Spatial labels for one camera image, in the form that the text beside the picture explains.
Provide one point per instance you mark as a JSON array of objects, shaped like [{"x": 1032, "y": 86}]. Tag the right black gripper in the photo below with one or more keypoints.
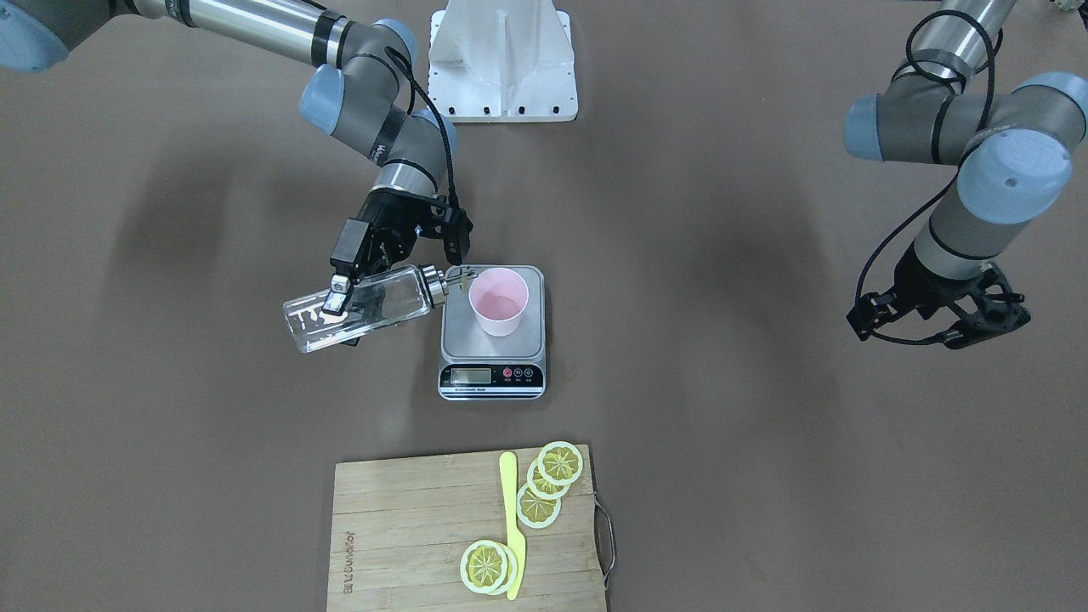
[{"x": 388, "y": 218}]

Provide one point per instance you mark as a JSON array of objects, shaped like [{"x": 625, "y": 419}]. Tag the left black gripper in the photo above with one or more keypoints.
[{"x": 924, "y": 283}]

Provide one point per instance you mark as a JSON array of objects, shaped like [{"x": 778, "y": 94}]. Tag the clear glass sauce bottle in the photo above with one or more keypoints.
[{"x": 378, "y": 302}]

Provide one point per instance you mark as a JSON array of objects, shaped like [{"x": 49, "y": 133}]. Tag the pink plastic cup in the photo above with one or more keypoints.
[{"x": 499, "y": 297}]

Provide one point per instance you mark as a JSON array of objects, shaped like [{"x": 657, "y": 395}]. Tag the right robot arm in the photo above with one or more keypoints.
[{"x": 363, "y": 93}]

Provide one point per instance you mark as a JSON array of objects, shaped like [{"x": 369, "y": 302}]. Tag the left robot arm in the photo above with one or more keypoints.
[{"x": 1013, "y": 156}]

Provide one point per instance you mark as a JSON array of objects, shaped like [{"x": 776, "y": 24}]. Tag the digital kitchen scale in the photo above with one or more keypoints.
[{"x": 476, "y": 366}]

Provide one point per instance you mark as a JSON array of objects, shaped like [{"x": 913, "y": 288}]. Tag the yellow plastic knife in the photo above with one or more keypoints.
[{"x": 515, "y": 540}]

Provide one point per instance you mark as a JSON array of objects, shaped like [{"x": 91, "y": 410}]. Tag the wooden cutting board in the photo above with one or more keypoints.
[{"x": 399, "y": 527}]

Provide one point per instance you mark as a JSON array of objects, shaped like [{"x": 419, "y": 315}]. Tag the lemon slice middle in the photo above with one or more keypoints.
[{"x": 541, "y": 487}]

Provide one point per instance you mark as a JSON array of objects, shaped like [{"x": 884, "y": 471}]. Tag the lemon slice under front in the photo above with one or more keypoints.
[{"x": 511, "y": 570}]

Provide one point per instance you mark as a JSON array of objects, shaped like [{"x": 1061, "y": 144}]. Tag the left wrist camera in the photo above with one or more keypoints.
[{"x": 870, "y": 311}]

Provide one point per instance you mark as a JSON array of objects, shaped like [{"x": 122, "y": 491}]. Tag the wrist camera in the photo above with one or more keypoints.
[
  {"x": 870, "y": 311},
  {"x": 452, "y": 226}
]

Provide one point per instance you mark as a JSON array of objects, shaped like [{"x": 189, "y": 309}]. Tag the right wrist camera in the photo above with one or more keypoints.
[{"x": 452, "y": 226}]

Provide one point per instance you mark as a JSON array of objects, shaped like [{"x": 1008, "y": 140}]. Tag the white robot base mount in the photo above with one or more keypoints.
[{"x": 502, "y": 61}]

